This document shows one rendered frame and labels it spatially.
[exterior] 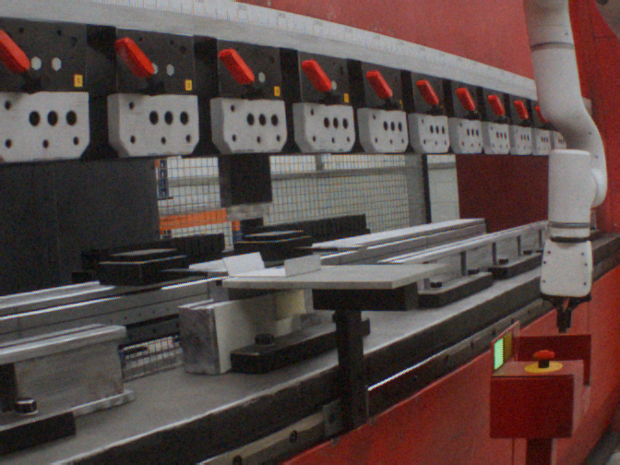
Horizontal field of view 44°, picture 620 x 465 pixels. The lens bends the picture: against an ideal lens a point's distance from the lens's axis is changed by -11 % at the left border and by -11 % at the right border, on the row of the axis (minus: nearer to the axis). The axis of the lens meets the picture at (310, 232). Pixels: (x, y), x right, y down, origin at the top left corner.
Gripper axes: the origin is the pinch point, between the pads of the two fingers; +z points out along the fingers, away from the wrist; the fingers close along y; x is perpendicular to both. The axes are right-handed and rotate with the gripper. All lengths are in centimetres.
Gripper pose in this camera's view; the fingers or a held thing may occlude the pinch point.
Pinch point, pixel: (564, 321)
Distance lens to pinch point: 152.8
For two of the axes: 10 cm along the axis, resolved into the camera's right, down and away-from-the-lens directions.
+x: 4.8, -0.8, 8.7
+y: 8.8, 0.5, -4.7
